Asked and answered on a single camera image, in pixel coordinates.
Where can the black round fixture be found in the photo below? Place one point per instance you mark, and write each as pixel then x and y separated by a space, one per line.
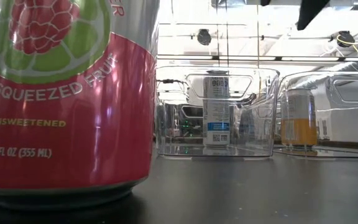
pixel 346 39
pixel 204 36

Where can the orange white soda can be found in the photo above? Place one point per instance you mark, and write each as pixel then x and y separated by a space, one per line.
pixel 298 130

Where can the clear plastic bin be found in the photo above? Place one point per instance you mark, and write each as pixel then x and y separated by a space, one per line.
pixel 353 140
pixel 259 140

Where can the red raspberry soda can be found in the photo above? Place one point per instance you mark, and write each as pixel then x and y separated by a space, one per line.
pixel 73 140

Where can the white blue energy can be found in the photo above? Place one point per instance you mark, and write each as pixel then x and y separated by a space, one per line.
pixel 216 109

